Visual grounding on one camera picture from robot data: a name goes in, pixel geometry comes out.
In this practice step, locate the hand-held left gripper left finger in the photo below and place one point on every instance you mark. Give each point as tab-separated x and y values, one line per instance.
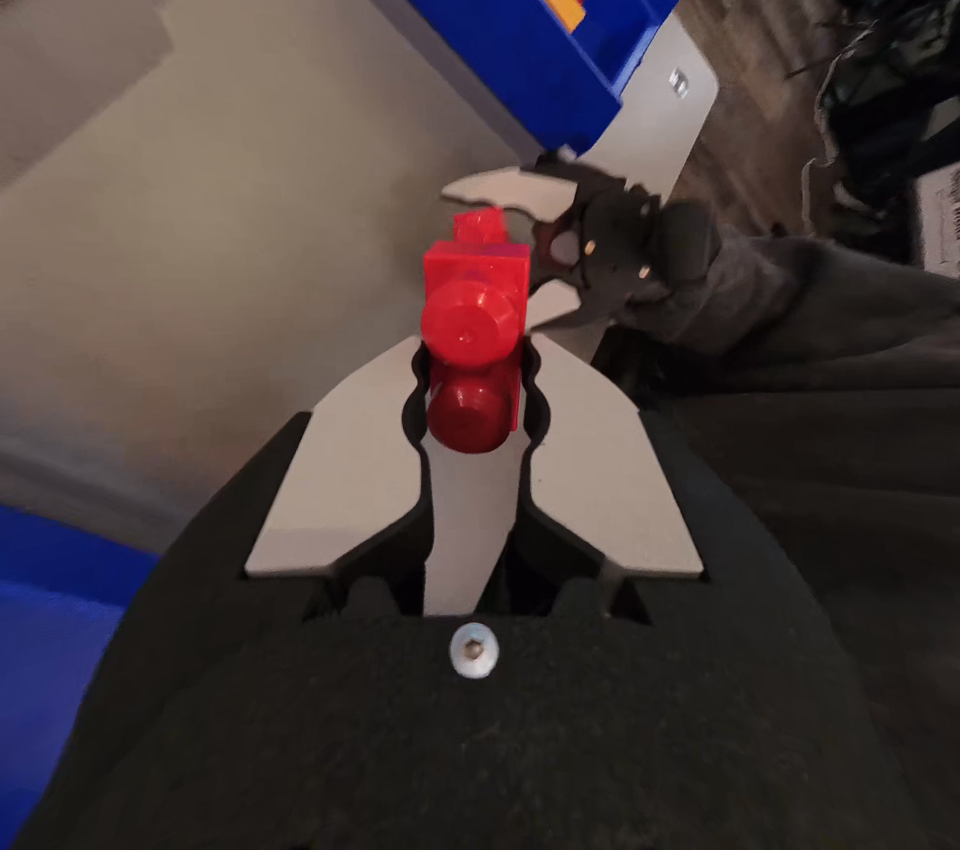
345	483

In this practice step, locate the red two-stud toy block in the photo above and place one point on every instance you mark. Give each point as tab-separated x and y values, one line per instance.
469	325

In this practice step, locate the person's dark trousers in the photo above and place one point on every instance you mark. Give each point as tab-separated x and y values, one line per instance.
862	490

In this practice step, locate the black desk grommet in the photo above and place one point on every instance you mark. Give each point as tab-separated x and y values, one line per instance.
679	83

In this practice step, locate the blue plastic bin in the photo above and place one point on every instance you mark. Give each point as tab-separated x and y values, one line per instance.
52	640
450	3

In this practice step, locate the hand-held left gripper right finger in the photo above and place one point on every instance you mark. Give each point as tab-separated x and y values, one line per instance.
607	483

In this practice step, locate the red single-stud toy block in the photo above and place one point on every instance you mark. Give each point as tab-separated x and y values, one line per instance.
480	226

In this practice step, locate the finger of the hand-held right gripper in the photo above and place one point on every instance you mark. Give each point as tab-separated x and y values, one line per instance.
517	187
555	306

